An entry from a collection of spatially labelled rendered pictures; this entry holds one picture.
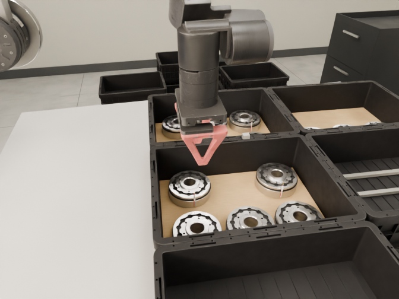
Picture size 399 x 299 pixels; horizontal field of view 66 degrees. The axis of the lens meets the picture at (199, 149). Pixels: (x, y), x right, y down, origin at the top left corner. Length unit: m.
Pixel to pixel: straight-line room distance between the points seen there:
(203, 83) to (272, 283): 0.39
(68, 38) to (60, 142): 2.68
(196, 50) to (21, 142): 1.05
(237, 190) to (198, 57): 0.45
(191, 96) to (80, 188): 0.68
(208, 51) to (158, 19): 3.41
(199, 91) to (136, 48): 3.47
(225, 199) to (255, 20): 0.44
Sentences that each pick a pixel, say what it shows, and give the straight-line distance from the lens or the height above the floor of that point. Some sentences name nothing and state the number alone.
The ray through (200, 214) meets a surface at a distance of 0.69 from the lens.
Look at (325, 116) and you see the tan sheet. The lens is 1.18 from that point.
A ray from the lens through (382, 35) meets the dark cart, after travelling 2.23.
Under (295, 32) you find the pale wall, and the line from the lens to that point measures 4.40.
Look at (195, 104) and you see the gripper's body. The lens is 0.45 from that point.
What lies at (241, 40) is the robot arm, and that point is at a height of 1.25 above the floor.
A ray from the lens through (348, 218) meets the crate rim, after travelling 0.65.
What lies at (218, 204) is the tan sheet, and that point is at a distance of 0.75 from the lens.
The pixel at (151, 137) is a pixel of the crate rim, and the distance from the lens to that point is 0.80.
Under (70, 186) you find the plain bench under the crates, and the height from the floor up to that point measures 0.70.
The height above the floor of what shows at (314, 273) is 0.83.
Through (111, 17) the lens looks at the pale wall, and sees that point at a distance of 3.80.
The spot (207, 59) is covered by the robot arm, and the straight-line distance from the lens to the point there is 0.42.
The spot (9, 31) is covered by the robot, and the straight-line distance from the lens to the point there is 0.93.
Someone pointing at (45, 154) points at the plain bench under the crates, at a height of 0.70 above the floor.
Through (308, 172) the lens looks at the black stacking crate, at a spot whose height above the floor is 0.87.
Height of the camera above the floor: 1.36
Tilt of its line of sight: 35 degrees down
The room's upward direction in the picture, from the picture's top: straight up
